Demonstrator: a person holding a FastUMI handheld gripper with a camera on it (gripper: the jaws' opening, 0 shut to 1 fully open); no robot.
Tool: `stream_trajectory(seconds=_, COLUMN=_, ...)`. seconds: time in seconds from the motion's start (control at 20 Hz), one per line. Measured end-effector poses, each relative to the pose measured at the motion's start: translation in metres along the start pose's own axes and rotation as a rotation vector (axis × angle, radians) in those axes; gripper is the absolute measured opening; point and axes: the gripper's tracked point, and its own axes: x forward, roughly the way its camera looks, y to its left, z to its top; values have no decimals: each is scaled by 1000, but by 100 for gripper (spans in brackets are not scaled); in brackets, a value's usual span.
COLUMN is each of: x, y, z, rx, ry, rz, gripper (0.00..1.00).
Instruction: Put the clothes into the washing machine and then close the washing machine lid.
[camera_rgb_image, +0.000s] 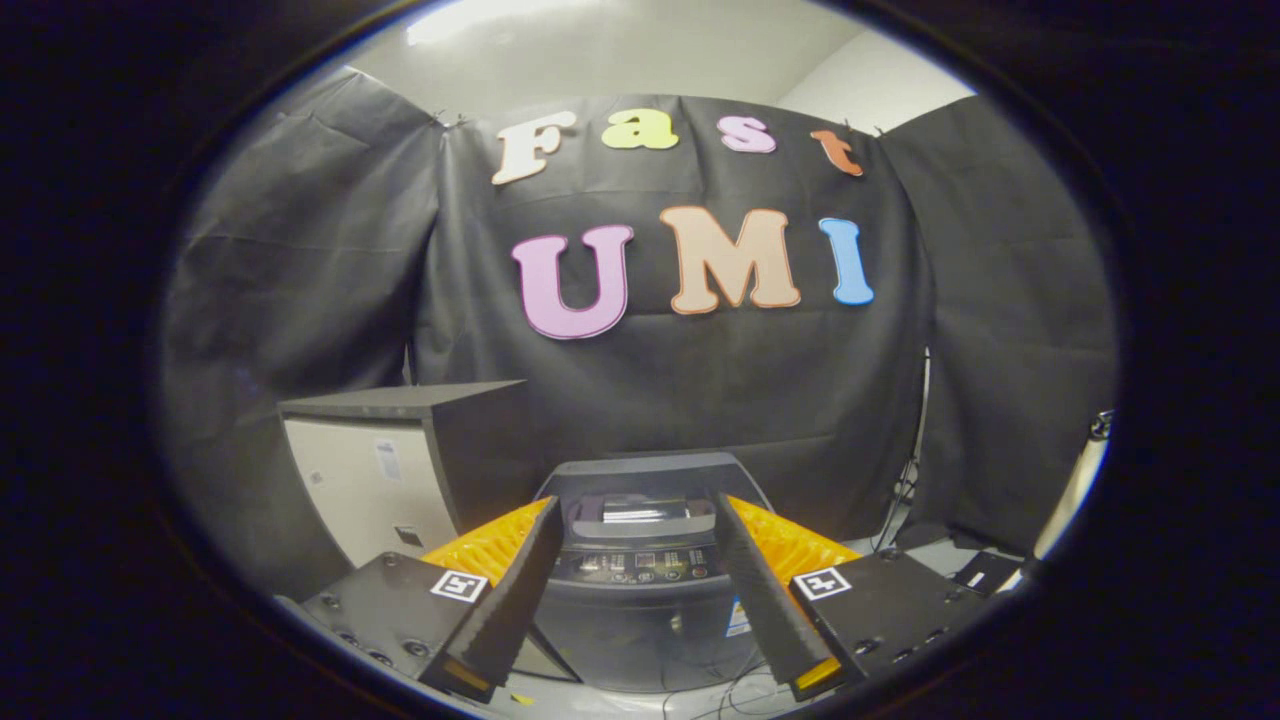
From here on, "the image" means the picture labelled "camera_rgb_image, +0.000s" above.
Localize grey washing machine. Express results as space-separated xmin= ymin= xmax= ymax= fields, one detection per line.
xmin=532 ymin=450 xmax=777 ymax=694

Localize thin black stand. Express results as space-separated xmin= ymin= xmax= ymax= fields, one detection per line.
xmin=878 ymin=347 xmax=933 ymax=553

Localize white pole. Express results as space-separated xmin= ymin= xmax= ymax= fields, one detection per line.
xmin=1032 ymin=409 xmax=1115 ymax=563

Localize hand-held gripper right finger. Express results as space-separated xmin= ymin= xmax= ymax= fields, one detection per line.
xmin=714 ymin=492 xmax=997 ymax=702

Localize black floor cables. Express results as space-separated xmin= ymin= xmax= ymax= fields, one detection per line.
xmin=658 ymin=660 xmax=803 ymax=720

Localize black backdrop cloth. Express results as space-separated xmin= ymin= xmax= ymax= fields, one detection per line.
xmin=158 ymin=65 xmax=1121 ymax=603

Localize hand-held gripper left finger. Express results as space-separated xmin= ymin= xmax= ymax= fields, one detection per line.
xmin=300 ymin=496 xmax=567 ymax=705

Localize black box on floor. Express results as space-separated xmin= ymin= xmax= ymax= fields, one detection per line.
xmin=950 ymin=549 xmax=1024 ymax=599

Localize grey and beige cabinet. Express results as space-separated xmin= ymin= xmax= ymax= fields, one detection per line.
xmin=277 ymin=379 xmax=547 ymax=573

